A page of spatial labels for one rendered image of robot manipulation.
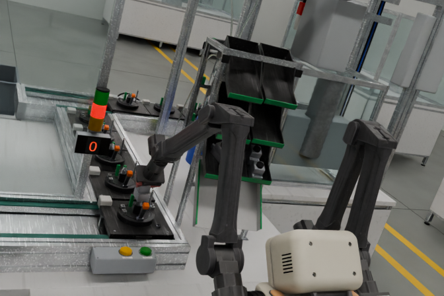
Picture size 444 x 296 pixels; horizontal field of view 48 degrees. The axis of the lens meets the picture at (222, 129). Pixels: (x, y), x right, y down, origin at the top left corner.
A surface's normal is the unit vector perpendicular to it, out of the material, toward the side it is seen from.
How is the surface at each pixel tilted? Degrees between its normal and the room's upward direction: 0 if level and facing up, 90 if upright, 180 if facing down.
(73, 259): 90
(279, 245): 90
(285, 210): 90
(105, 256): 0
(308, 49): 90
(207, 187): 45
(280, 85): 25
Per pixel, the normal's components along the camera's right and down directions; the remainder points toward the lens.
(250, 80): 0.34, -0.68
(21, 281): 0.27, -0.92
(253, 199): 0.35, -0.40
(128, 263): 0.38, 0.39
